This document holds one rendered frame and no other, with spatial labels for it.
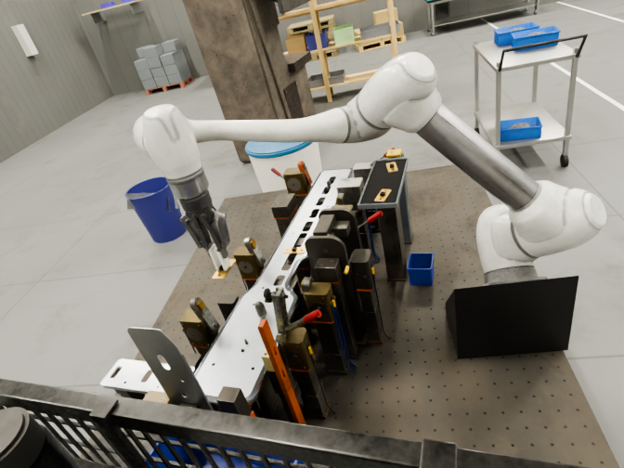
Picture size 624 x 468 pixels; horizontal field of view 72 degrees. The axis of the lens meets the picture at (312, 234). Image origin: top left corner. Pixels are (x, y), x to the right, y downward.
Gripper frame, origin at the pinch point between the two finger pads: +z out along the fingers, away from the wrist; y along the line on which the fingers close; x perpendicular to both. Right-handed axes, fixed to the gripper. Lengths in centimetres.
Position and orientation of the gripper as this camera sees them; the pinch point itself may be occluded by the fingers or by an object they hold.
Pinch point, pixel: (219, 257)
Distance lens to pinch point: 119.0
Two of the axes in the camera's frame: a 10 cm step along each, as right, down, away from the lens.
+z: 2.1, 8.2, 5.3
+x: -2.7, 5.7, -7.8
